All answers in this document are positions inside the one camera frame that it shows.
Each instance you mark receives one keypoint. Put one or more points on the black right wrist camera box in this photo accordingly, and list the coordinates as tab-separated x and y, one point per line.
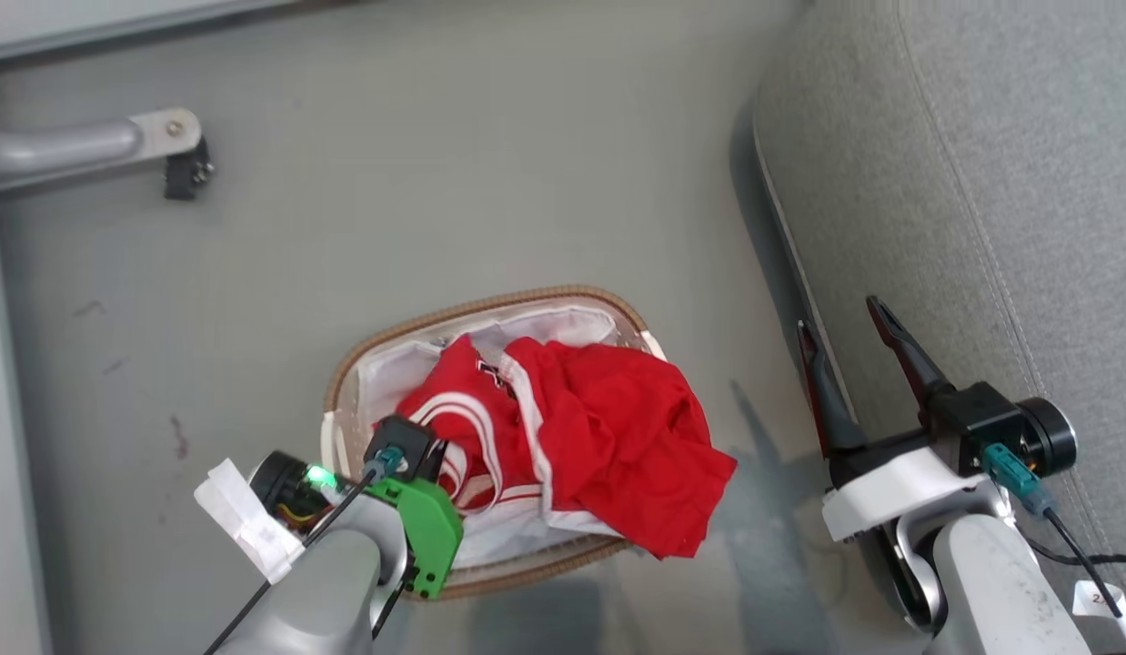
990	414

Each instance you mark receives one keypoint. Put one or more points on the small black caster wheel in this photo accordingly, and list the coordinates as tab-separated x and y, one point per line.
185	173

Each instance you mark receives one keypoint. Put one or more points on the grey fabric sofa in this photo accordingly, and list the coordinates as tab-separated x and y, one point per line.
981	136

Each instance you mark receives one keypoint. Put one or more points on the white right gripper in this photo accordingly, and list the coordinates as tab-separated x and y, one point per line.
899	482

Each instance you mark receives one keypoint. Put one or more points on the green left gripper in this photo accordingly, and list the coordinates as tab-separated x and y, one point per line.
431	537

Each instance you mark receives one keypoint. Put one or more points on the grey metal partition foot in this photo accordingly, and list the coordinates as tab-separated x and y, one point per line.
63	146

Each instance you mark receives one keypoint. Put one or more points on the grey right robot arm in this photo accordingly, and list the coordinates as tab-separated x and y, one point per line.
990	591

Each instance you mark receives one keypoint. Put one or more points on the white basket liner cloth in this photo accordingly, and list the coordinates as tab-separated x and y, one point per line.
563	323

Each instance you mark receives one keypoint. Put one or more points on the woven-rim white laundry basket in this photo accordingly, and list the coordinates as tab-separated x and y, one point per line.
527	297

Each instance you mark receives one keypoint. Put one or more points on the grey partition bottom rail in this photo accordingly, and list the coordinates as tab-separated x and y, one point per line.
117	23

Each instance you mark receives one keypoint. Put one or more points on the white tape tag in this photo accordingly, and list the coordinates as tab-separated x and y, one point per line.
249	518

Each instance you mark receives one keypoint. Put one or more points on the red white-striped garment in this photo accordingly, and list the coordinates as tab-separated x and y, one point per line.
618	428

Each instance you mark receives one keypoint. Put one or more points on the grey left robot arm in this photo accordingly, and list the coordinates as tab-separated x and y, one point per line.
326	591

